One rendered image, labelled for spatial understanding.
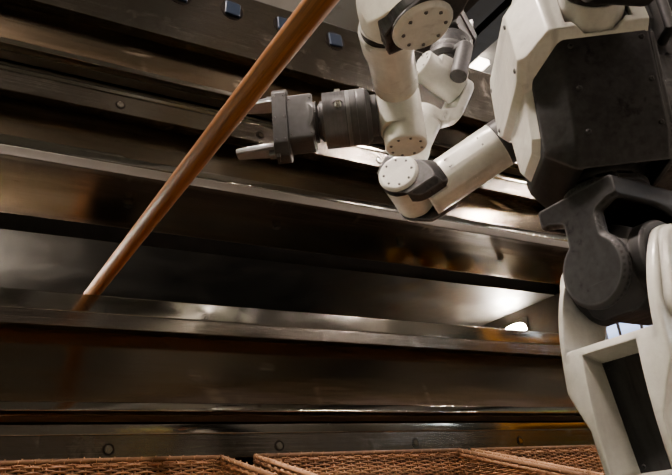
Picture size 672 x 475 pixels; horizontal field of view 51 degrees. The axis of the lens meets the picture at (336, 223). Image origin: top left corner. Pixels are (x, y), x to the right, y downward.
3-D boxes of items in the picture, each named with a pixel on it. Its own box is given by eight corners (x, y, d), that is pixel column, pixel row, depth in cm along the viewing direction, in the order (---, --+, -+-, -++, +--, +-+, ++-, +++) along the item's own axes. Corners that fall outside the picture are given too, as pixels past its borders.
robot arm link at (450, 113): (461, 88, 150) (438, 140, 146) (429, 64, 147) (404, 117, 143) (479, 79, 144) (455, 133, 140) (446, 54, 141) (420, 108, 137)
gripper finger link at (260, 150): (234, 147, 107) (274, 142, 107) (239, 157, 110) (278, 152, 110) (235, 156, 107) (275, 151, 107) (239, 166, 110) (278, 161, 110)
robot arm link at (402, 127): (351, 137, 103) (429, 129, 103) (345, 77, 108) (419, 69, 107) (356, 174, 113) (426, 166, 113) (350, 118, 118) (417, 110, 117)
